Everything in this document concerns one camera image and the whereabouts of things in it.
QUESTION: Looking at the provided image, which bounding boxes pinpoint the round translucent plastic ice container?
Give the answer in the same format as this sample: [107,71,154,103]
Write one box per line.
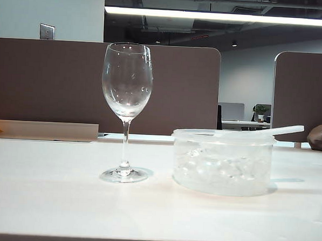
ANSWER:
[169,127,277,199]

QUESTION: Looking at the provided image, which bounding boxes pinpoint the white plastic ice shovel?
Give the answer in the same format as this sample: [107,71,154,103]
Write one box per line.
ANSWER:
[216,120,305,142]

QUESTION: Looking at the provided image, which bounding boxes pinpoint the clear wine glass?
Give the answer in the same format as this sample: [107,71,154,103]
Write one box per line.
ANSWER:
[96,41,156,185]

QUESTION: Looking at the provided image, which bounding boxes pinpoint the black office chair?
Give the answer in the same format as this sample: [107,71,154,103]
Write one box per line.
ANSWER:
[216,104,224,130]

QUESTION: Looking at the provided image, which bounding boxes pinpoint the grey background screen panel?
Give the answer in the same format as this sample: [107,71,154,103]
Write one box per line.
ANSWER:
[221,102,245,122]

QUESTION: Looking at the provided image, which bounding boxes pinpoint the white background desk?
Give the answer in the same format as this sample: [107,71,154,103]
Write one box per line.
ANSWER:
[221,119,272,132]

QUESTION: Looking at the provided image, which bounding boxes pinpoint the green potted plant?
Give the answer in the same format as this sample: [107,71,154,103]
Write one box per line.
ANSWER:
[252,104,270,123]

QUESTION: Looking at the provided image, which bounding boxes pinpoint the long ceiling light strip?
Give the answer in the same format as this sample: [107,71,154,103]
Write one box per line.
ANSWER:
[104,5,322,27]

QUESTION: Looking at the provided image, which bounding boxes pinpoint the beige cardboard box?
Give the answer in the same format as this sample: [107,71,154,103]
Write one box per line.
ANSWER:
[0,119,100,144]

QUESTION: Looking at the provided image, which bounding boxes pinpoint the wide brown desk partition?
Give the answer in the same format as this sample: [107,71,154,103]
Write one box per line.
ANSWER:
[0,36,223,139]

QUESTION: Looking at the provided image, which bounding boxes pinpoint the brown desk partition rounded corners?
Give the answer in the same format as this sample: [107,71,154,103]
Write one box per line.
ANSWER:
[270,50,322,144]

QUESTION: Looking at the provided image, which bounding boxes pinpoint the brown lumpy object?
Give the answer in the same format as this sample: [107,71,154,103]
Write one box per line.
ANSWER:
[306,123,322,151]

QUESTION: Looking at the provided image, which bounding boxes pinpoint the grey wall switch plate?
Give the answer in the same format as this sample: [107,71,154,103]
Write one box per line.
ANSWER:
[39,23,57,41]

